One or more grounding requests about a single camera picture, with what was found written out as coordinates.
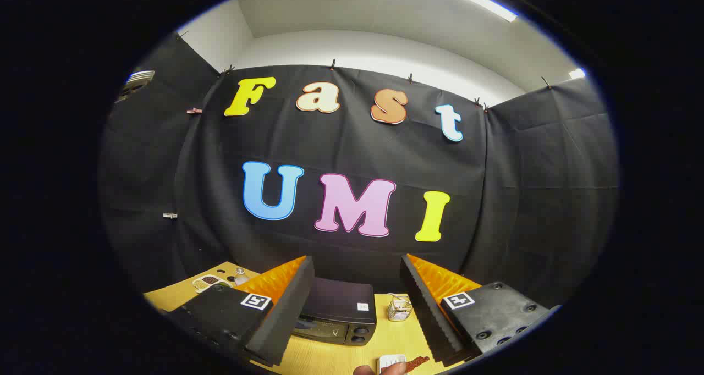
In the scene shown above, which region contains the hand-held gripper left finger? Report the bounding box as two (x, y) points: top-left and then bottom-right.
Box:
(165, 256), (315, 367)

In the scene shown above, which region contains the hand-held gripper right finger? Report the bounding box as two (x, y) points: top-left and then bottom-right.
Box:
(400, 253), (562, 367)

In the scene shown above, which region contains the black toaster oven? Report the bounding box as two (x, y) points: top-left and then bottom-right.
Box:
(291, 277), (377, 347)

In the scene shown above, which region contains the white oblong dish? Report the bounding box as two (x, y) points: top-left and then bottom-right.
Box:
(377, 354), (408, 374)

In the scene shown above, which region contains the white divided dish with grains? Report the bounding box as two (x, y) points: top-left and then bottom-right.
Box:
(192, 274), (233, 293)

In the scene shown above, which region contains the white air vent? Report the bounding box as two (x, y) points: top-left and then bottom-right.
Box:
(117, 70), (156, 102)

